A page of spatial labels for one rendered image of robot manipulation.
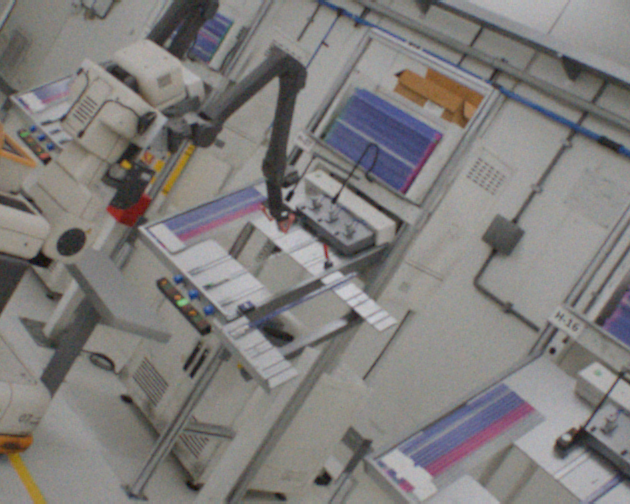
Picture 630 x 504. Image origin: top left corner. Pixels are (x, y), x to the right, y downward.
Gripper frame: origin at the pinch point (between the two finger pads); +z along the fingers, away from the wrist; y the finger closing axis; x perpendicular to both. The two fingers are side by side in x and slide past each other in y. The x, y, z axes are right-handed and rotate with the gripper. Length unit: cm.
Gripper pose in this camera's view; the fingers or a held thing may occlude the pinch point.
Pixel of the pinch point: (278, 225)
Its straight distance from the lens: 329.2
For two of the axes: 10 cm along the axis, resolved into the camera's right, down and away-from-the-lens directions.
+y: -5.7, -4.7, 6.7
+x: -8.2, 4.0, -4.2
